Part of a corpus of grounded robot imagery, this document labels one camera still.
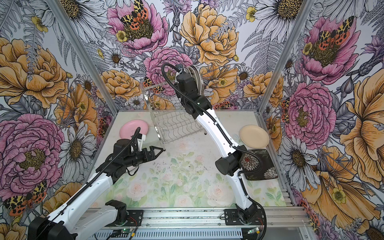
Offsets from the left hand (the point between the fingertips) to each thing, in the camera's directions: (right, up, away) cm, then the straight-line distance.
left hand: (158, 156), depth 79 cm
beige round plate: (+62, +8, +31) cm, 70 cm away
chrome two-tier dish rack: (+3, +17, +29) cm, 34 cm away
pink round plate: (-29, +13, +30) cm, 44 cm away
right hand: (+14, +37, -3) cm, 39 cm away
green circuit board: (-13, -33, -8) cm, 37 cm away
